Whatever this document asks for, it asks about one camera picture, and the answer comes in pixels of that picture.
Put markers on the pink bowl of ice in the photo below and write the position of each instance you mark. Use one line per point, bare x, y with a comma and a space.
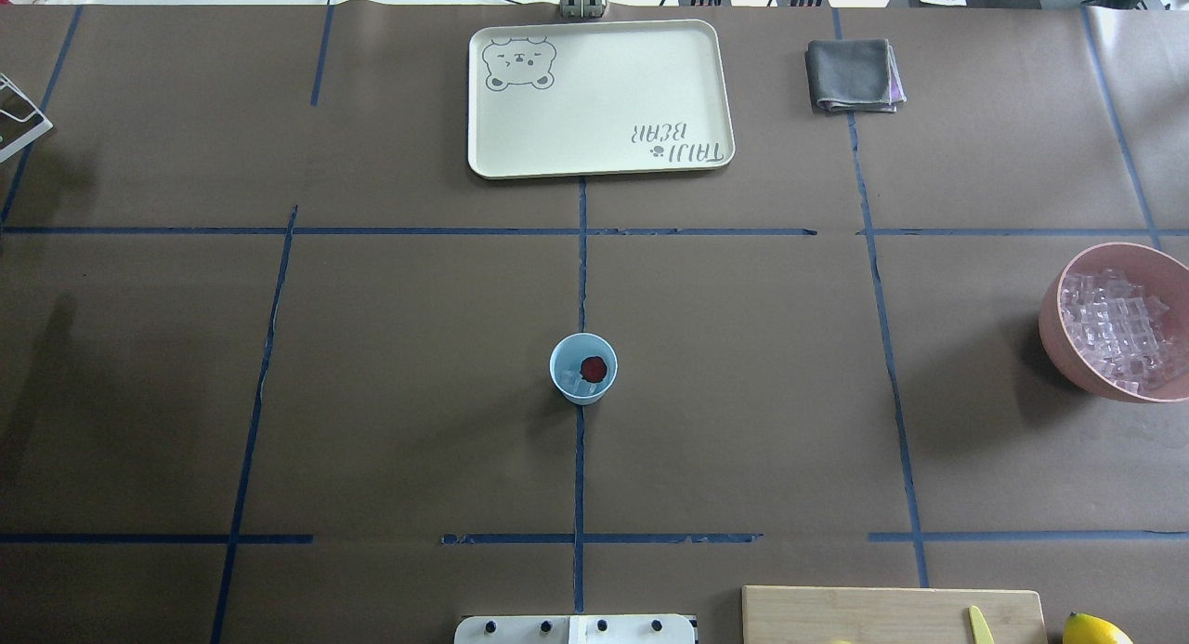
1114, 323

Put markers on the red strawberry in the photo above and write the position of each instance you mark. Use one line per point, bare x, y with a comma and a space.
593, 369

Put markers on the clear ice cube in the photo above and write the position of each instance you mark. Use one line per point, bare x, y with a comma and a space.
570, 382

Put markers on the yellow lemon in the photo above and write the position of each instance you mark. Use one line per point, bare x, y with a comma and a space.
1083, 628

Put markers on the yellow plastic knife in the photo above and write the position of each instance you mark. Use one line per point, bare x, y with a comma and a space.
980, 629

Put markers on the folded grey cloth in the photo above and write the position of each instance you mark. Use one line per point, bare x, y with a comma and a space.
854, 75

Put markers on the white pedestal column base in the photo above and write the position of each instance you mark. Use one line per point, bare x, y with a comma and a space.
578, 628

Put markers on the white wire cup rack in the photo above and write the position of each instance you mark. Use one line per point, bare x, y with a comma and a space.
22, 122

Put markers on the cream bear serving tray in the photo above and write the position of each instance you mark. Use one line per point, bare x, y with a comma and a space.
597, 98

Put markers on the wooden cutting board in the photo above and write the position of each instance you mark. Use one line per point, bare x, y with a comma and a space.
772, 614

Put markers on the light blue plastic cup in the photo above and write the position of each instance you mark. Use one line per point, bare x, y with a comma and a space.
568, 355

